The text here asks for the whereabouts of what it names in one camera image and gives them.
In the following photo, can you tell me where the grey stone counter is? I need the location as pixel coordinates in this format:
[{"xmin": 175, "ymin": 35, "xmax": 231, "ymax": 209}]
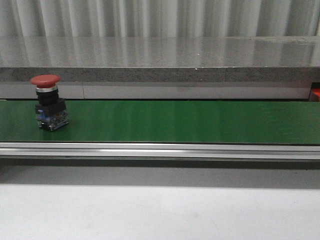
[{"xmin": 0, "ymin": 36, "xmax": 320, "ymax": 100}]

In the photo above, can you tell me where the green conveyor belt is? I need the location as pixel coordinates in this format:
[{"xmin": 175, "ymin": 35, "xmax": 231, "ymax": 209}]
[{"xmin": 0, "ymin": 100, "xmax": 320, "ymax": 145}]

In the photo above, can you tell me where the aluminium conveyor side rail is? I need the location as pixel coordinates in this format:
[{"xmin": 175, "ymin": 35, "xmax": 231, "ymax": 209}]
[{"xmin": 0, "ymin": 142, "xmax": 320, "ymax": 161}]

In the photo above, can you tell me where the grey pleated curtain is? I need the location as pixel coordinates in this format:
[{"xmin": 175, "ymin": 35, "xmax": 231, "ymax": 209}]
[{"xmin": 0, "ymin": 0, "xmax": 320, "ymax": 37}]

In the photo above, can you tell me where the red object at right edge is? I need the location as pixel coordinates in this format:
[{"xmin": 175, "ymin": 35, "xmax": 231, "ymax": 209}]
[{"xmin": 309, "ymin": 88, "xmax": 320, "ymax": 102}]

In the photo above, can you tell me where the red mushroom push button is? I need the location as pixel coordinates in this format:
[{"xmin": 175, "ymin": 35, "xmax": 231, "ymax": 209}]
[{"xmin": 30, "ymin": 74, "xmax": 69, "ymax": 131}]

